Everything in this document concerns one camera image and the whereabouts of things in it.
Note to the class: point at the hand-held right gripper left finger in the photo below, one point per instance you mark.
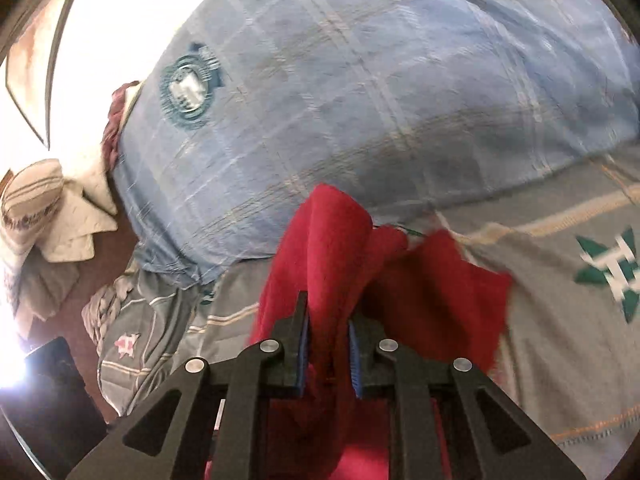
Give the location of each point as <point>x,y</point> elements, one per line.
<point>301,355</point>

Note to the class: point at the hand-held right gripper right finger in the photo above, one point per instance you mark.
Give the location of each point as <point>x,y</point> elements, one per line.
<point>354,360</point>

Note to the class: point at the red shirt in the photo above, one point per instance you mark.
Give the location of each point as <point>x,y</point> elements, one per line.
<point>330,260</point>

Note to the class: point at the grey printed bed sheet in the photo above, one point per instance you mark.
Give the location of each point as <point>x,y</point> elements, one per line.
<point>550,335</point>

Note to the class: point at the black flat object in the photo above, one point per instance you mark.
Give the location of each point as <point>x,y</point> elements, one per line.
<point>55,395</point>

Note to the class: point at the white quilted cloth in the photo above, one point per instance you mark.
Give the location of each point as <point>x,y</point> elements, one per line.
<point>75,220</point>

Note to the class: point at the maroon cloth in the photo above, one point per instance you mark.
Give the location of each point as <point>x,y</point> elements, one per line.
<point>116,125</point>

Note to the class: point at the beige striped pillow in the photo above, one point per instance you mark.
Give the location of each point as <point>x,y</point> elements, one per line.
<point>30,205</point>

